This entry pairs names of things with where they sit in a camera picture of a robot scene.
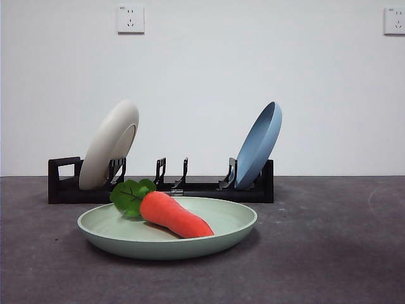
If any orange carrot with green leaves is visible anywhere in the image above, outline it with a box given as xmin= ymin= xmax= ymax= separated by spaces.
xmin=109 ymin=179 xmax=216 ymax=239

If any green plate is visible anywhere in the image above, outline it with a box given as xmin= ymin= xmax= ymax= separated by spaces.
xmin=77 ymin=196 xmax=258 ymax=261

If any blue plate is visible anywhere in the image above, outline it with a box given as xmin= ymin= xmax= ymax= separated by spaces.
xmin=234 ymin=101 xmax=284 ymax=189

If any white plate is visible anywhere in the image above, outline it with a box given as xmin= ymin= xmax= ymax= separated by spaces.
xmin=78 ymin=99 xmax=140 ymax=191

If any black plate rack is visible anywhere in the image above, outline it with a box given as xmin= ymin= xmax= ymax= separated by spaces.
xmin=47 ymin=156 xmax=275 ymax=204

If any white wall socket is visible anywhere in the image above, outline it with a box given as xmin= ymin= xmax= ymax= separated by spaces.
xmin=383 ymin=6 xmax=405 ymax=35
xmin=117 ymin=4 xmax=146 ymax=35

